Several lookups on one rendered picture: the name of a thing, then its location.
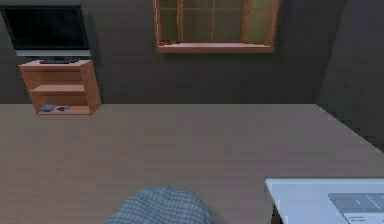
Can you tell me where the brown wooden framed window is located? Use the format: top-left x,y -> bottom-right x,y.
152,0 -> 282,55

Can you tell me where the black television set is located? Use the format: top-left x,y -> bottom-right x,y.
0,5 -> 92,65

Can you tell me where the blue checked cushion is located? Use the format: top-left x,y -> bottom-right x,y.
105,185 -> 215,224

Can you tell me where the brown wooden shelf unit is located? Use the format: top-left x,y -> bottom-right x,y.
18,59 -> 102,116

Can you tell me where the white table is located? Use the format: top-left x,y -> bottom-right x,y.
264,177 -> 384,224

